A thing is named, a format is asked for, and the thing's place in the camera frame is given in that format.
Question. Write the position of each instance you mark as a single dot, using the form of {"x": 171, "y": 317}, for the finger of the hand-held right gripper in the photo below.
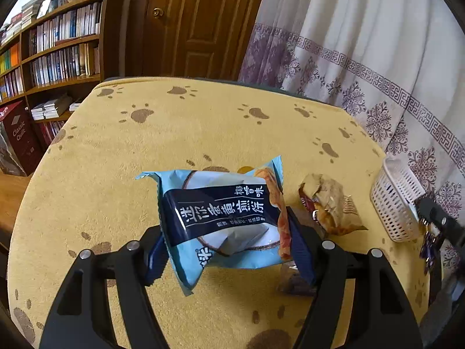
{"x": 443, "y": 221}

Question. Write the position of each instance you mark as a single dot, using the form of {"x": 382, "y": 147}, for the yellow paw-print tablecloth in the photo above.
{"x": 109, "y": 174}

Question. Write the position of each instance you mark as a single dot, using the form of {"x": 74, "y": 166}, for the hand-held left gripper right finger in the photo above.
{"x": 302, "y": 258}

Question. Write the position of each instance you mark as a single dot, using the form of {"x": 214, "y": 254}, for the white purple-pattern curtain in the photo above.
{"x": 356, "y": 25}

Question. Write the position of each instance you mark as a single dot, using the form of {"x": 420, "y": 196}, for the stack of books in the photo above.
{"x": 34, "y": 7}

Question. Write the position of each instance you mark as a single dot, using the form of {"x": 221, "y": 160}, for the brass door knob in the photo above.
{"x": 158, "y": 12}

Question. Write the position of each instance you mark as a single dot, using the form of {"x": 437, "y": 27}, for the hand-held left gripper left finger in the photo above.
{"x": 155, "y": 261}

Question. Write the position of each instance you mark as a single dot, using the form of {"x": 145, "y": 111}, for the red cardboard box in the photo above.
{"x": 18, "y": 141}

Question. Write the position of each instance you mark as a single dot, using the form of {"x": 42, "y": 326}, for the brown clear nut packet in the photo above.
{"x": 294, "y": 281}

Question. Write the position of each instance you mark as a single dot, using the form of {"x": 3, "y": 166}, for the blue snack packet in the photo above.
{"x": 218, "y": 211}

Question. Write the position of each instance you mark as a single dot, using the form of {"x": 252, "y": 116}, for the wooden door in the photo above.
{"x": 203, "y": 21}

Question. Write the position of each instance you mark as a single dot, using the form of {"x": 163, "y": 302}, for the brown orange snack packet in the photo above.
{"x": 334, "y": 207}

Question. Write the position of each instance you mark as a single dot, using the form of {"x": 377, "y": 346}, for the white plastic basket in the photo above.
{"x": 396, "y": 207}

